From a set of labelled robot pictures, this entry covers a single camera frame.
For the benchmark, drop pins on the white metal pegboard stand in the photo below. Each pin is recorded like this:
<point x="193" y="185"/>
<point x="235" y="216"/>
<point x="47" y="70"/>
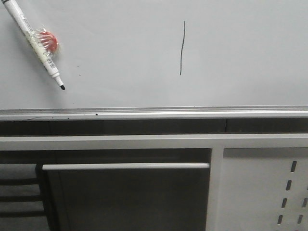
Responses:
<point x="257" y="182"/>

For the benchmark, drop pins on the white whiteboard with frame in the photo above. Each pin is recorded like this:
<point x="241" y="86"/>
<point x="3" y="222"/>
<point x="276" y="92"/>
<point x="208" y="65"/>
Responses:
<point x="158" y="59"/>

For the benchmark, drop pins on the white whiteboard marker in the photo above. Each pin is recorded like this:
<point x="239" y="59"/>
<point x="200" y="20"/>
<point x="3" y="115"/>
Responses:
<point x="34" y="39"/>

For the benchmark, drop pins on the grey panel with white rail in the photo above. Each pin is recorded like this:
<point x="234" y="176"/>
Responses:
<point x="130" y="197"/>

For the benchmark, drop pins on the red round magnet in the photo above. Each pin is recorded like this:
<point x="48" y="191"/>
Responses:
<point x="48" y="40"/>

